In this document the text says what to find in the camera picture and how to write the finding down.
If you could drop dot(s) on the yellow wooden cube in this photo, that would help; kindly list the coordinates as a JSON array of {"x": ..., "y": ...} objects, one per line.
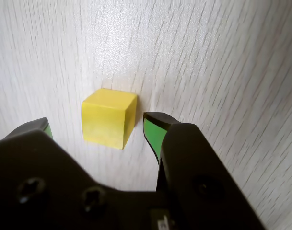
[{"x": 105, "y": 119}]

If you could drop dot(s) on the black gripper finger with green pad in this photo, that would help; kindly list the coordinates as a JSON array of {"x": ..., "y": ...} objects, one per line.
[{"x": 191, "y": 167}]

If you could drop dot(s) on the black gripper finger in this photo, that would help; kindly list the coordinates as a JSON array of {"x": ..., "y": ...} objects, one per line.
[{"x": 40, "y": 179}]

